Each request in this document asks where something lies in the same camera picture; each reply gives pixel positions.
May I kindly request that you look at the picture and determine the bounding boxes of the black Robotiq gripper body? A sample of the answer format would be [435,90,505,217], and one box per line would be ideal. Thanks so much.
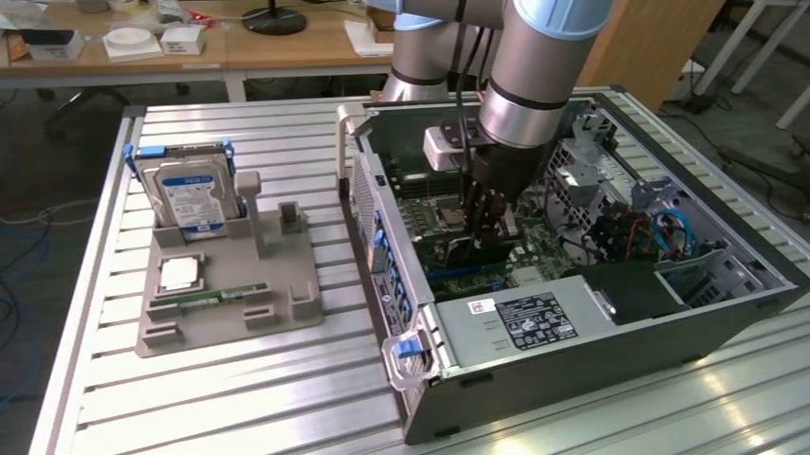
[464,140,546,214]

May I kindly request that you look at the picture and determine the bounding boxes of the black graphics card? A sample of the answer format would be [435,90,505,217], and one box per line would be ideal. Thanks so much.
[432,231,515,274]

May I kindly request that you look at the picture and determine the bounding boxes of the blue expansion slot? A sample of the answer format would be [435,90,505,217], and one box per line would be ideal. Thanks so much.
[424,265,473,282]

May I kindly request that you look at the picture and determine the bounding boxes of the CPU socket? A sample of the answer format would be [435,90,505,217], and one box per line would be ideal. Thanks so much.
[423,194,468,229]

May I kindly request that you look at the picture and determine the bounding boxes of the perforated metal drive cage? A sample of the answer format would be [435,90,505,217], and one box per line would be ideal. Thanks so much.
[543,136,642,229]

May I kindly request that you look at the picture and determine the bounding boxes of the green motherboard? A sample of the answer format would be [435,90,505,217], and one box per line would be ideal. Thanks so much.
[384,160,583,300]

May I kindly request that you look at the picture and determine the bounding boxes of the wooden cabinet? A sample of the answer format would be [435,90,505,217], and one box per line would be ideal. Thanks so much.
[572,0,728,110]

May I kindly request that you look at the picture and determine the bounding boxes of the grey power supply unit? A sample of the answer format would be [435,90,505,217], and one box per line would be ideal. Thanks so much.
[432,276,619,369]

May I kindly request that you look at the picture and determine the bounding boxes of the white papers stack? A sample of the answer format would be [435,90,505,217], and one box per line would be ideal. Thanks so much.
[344,18,397,58]

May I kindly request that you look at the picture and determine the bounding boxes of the metal disk bay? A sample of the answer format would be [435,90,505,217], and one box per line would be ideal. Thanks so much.
[654,246,766,310]

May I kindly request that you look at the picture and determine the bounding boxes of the blue case latch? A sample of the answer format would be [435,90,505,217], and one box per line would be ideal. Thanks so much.
[391,331,421,362]

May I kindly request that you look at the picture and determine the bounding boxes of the open black PC case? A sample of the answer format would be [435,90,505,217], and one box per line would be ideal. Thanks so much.
[333,92,798,446]

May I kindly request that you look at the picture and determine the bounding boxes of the black round lamp base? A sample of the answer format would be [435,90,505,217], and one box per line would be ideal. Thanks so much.
[241,0,308,36]

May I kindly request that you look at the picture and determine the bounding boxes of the hard disk in blue caddy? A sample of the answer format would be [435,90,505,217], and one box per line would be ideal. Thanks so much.
[123,137,236,243]

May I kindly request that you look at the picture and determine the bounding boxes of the green RAM stick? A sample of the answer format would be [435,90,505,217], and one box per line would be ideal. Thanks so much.
[155,282,269,308]

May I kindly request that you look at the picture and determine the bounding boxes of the grey parts rack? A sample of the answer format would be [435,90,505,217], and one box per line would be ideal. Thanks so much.
[133,171,328,360]

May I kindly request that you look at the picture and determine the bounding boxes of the silver CPU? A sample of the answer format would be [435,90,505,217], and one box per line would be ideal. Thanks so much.
[157,258,200,292]

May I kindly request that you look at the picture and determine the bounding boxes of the small white labelled box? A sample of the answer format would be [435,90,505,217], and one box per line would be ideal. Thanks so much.
[159,24,208,56]

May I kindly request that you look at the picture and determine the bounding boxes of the wooden desk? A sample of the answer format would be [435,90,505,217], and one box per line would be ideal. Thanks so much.
[0,0,571,103]

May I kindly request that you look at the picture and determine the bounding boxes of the white round holder box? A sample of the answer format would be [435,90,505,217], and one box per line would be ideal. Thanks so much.
[101,27,164,64]

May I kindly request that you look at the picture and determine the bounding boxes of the white box with black lid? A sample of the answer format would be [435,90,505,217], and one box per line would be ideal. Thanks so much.
[17,28,85,62]

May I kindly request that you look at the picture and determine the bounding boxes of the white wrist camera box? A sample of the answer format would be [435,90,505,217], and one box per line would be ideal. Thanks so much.
[421,123,483,171]

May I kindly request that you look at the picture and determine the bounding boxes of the red wire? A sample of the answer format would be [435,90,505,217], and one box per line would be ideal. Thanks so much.
[623,215,652,260]

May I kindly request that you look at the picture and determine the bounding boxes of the blue wire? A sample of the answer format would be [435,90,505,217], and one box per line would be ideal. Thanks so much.
[650,210,699,260]

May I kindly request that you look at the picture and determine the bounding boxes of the white table frame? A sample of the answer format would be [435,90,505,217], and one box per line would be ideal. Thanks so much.
[692,0,810,130]

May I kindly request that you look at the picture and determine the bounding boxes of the blue floor cables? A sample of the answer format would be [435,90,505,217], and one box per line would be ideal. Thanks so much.
[0,222,53,409]

